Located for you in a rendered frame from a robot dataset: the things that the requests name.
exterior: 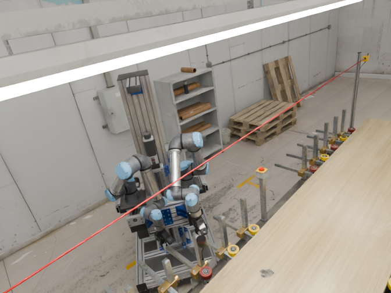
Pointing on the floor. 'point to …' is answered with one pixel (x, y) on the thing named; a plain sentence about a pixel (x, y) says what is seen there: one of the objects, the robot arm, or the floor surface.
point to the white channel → (92, 15)
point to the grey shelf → (211, 146)
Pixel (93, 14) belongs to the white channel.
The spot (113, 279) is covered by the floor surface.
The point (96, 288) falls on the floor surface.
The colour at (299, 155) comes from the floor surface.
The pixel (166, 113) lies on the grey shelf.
